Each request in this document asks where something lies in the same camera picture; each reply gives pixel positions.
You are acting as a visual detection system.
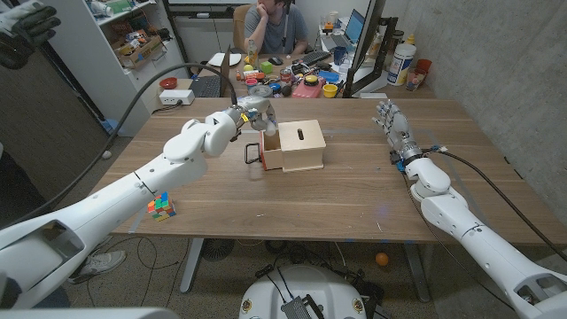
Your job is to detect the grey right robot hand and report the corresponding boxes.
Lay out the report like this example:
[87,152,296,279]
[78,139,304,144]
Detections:
[372,99,424,164]

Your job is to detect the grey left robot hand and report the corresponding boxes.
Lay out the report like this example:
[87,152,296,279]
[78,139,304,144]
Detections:
[225,95,278,133]

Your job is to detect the wooden office desk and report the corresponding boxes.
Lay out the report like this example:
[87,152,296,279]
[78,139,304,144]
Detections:
[197,52,438,99]

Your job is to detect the printed glass cup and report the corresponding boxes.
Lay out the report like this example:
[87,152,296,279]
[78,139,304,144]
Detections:
[406,67,426,92]

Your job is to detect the pink box with yellow button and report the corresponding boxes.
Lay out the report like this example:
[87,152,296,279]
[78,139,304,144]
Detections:
[291,74,324,99]

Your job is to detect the clear drink bottle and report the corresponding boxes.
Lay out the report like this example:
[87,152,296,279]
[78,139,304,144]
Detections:
[246,38,259,67]

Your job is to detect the black laptop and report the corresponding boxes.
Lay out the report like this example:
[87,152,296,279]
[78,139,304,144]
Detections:
[189,43,231,98]

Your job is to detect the white plate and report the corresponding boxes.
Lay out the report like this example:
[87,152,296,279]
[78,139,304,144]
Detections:
[207,52,243,68]

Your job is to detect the white canister with blue label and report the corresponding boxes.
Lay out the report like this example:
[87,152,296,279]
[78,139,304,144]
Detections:
[387,43,417,87]

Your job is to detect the light wooden slot box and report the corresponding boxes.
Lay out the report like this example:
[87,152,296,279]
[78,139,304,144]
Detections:
[277,119,327,173]

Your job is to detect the black keyboard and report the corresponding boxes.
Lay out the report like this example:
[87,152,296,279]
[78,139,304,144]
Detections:
[300,50,332,66]

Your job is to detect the seated person in grey shirt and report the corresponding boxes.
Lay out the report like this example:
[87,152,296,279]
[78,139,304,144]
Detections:
[243,0,310,55]

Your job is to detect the tan office chair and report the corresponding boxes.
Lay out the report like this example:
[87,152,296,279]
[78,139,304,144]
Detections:
[230,4,253,52]

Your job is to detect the white power box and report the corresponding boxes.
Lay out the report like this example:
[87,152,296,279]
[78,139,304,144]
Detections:
[159,89,196,106]

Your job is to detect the large black monitor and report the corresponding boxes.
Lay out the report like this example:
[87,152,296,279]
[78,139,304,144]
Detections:
[343,0,400,98]

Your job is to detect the laptop with blue screen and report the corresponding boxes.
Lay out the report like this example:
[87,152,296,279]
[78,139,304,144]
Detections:
[321,8,367,51]

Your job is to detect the cardboard box of toys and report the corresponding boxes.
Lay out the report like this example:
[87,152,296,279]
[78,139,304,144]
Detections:
[115,35,165,70]

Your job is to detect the multicoloured puzzle cube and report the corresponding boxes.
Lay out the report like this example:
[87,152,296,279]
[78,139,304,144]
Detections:
[147,191,177,223]

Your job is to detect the white shelf unit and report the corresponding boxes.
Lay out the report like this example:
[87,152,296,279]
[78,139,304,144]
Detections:
[35,0,190,137]

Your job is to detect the grey table leg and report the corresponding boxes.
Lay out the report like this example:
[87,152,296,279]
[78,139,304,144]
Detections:
[402,242,431,303]
[179,237,205,294]

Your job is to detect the dark round floor fan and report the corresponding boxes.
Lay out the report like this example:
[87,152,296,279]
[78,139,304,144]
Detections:
[202,237,236,262]

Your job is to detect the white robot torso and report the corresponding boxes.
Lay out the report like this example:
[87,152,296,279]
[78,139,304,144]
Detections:
[238,264,368,319]

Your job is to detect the black module on torso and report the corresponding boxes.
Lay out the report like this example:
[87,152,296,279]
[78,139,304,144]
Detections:
[280,295,327,319]

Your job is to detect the white sneaker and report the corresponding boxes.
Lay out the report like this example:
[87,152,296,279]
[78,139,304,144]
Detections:
[66,250,128,284]

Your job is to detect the black glove with white tracker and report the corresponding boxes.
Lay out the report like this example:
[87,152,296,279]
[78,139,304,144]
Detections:
[0,0,62,70]

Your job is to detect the operator dark trousers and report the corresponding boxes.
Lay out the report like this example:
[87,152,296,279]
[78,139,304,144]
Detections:
[0,144,54,227]

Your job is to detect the white robot chest edge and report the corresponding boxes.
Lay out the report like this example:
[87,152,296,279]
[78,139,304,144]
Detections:
[0,307,181,319]

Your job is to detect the red-fronted drawer with black handle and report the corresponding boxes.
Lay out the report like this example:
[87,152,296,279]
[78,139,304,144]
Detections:
[245,128,284,172]

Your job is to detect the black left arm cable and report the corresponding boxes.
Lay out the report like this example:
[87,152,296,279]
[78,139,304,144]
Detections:
[0,62,239,231]

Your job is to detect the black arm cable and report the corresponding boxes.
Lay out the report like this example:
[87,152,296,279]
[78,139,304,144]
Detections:
[424,148,567,263]
[0,62,239,231]

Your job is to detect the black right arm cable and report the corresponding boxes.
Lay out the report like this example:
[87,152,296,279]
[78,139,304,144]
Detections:
[424,148,567,263]

